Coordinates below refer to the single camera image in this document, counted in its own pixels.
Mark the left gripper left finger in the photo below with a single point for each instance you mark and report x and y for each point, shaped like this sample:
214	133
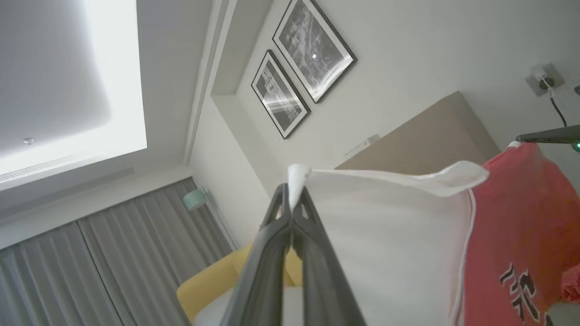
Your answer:
267	262

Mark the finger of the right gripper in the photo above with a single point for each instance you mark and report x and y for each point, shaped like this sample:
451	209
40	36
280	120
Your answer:
553	136

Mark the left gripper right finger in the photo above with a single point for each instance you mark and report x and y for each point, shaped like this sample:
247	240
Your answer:
321	280

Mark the red basketball jersey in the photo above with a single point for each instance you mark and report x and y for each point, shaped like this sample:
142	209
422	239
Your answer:
398	235

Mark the red basketball shorts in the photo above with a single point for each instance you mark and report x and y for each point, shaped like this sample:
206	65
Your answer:
573	285

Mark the yellow armchair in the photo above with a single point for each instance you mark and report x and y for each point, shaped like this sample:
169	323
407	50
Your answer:
208	285

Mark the grey pleated curtain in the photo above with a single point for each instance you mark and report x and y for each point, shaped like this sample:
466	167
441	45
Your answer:
113	271

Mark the small black framed picture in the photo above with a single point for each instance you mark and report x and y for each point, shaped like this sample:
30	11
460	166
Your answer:
281	95

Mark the large black framed picture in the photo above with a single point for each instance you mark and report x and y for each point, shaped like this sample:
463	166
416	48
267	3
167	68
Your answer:
312	45

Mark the white ceiling air vent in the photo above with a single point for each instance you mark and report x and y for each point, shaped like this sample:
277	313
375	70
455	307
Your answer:
31	170

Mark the grey wall socket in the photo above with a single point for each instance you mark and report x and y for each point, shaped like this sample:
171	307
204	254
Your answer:
555	74

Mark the teal wall lamp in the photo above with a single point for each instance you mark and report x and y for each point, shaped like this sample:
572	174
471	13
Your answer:
195	199

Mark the beige wall panel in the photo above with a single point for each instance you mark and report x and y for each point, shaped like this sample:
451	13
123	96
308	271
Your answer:
430	136

